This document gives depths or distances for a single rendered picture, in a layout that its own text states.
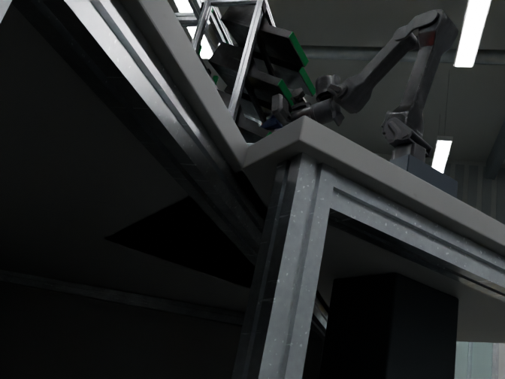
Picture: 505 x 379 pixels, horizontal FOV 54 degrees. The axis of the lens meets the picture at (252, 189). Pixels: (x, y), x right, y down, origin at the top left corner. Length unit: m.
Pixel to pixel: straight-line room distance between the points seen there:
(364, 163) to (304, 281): 0.14
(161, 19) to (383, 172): 0.28
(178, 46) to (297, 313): 0.26
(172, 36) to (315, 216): 0.22
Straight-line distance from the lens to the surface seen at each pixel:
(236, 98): 1.34
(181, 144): 0.45
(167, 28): 0.41
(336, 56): 6.95
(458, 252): 0.66
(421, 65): 1.16
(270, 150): 0.53
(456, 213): 0.63
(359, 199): 0.54
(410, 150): 1.04
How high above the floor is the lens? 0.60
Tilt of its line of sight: 22 degrees up
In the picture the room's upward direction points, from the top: 13 degrees clockwise
